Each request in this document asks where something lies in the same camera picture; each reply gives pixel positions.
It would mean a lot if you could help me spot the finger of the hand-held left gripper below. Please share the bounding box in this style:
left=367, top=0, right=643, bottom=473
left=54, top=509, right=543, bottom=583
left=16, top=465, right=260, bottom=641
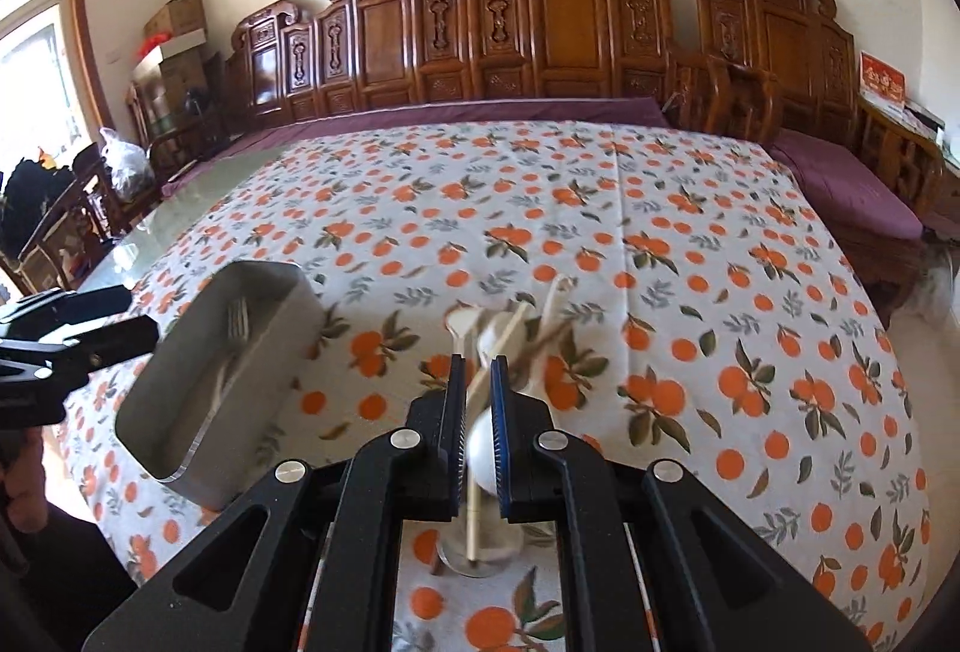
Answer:
left=0, top=284, right=136, bottom=334
left=0, top=314, right=161, bottom=394

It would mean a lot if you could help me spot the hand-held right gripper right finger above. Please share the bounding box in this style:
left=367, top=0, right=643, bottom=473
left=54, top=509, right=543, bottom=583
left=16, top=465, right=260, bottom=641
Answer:
left=490, top=354, right=875, bottom=652

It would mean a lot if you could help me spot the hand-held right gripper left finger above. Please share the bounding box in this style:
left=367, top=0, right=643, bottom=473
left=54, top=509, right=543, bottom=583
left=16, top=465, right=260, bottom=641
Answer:
left=82, top=354, right=466, bottom=652

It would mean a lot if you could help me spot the white spoon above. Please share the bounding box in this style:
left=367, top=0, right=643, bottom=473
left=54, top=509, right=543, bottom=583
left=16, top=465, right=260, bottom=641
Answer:
left=463, top=311, right=527, bottom=497

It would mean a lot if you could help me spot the grey rectangular tray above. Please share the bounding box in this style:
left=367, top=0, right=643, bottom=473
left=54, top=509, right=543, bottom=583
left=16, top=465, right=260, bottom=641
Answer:
left=114, top=260, right=325, bottom=512

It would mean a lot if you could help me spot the metal fork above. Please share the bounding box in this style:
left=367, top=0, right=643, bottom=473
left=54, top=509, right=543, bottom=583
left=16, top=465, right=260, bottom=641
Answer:
left=212, top=294, right=253, bottom=414

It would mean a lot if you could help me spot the white ladle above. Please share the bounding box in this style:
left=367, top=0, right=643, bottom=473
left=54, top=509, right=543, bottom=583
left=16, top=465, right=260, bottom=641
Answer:
left=525, top=273, right=571, bottom=398

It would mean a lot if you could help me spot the person's left hand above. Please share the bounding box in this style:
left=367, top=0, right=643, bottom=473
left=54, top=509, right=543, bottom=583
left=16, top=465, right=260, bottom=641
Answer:
left=0, top=431, right=47, bottom=527

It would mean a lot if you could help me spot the dark wooden chair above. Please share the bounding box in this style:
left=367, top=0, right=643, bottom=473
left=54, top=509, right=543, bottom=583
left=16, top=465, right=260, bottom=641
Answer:
left=13, top=157, right=115, bottom=282

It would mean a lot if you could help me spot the black bag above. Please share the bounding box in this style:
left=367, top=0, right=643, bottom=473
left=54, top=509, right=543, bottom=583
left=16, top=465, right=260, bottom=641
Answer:
left=0, top=155, right=77, bottom=248

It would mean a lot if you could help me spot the clear plastic bag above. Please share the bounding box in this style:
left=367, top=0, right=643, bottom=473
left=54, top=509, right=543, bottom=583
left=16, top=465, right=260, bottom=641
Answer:
left=100, top=127, right=156, bottom=201

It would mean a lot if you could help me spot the large cardboard box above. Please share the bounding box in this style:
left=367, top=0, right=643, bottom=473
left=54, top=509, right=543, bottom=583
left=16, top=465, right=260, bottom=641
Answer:
left=152, top=52, right=209, bottom=107

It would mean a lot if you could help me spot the orange print tablecloth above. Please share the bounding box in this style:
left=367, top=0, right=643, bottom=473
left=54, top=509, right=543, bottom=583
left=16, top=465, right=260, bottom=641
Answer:
left=60, top=119, right=931, bottom=652

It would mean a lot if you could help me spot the white and red box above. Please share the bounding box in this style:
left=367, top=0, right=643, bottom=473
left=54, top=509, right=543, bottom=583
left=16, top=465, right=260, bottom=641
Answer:
left=133, top=32, right=208, bottom=70

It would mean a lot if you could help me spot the brown cardboard box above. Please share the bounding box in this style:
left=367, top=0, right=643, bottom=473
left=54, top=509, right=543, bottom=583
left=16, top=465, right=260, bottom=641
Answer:
left=142, top=0, right=208, bottom=43

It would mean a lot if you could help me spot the long purple bench cushion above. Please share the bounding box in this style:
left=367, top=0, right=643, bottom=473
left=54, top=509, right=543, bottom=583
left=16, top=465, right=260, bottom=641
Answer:
left=161, top=95, right=670, bottom=197

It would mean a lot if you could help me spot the long carved wooden bench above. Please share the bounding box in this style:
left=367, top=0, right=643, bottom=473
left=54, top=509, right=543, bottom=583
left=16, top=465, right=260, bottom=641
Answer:
left=223, top=0, right=680, bottom=127

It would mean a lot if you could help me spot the purple sofa cushion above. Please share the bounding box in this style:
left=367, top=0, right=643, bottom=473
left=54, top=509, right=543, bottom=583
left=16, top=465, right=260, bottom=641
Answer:
left=765, top=127, right=927, bottom=242

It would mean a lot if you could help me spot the translucent plastic bag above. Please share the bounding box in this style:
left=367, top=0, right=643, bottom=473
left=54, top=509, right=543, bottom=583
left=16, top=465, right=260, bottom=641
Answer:
left=910, top=238, right=960, bottom=325

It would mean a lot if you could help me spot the wooden side table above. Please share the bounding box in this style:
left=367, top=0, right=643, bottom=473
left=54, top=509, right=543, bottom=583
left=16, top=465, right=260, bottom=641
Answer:
left=855, top=93, right=960, bottom=227

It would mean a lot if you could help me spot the carved wooden sofa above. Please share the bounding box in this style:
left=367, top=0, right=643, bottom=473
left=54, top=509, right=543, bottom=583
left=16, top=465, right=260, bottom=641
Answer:
left=667, top=0, right=953, bottom=248

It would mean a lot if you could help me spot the red gift box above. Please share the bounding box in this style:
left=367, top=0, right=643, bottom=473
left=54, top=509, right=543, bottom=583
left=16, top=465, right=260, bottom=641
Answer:
left=859, top=52, right=910, bottom=103

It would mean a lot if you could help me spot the wooden window frame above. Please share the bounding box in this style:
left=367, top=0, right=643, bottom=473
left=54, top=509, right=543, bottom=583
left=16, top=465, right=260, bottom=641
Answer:
left=0, top=0, right=115, bottom=175

